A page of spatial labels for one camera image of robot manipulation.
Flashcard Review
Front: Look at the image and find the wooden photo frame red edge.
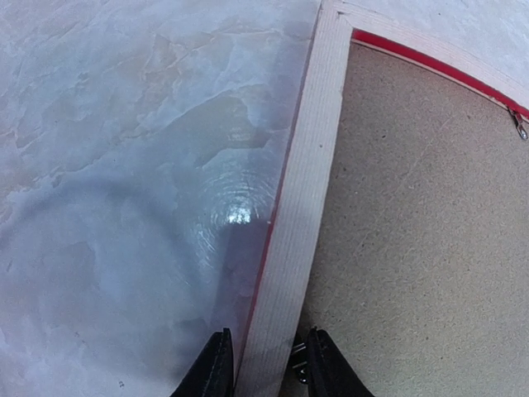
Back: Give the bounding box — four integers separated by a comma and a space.
236, 1, 528, 396

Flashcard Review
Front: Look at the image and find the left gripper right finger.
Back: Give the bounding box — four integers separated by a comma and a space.
307, 328, 374, 397

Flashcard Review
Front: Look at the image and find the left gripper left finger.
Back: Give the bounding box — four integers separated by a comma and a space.
170, 328, 234, 397

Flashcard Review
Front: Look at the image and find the brown backing board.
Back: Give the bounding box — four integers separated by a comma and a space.
298, 44, 528, 396

